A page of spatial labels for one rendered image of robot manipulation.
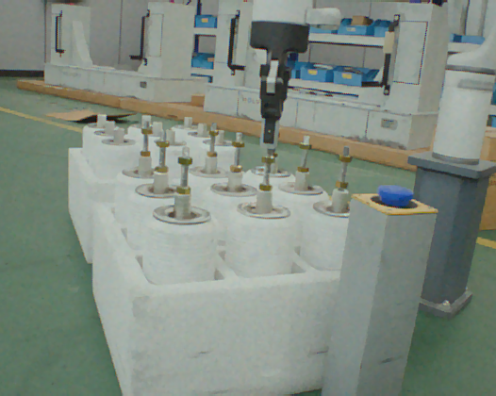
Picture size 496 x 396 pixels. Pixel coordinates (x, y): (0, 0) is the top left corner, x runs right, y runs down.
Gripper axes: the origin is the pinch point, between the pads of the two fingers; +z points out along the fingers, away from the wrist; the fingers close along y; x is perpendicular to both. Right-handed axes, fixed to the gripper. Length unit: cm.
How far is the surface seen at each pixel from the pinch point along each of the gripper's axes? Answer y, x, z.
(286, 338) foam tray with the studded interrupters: 5.7, 5.4, 26.3
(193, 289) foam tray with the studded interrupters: 12.1, -6.3, 18.2
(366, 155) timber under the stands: -201, 35, 31
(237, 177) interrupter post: -9.3, -5.0, 8.5
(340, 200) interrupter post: -4.9, 10.8, 9.0
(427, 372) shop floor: -6.4, 28.7, 35.9
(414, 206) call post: 12.6, 17.6, 4.6
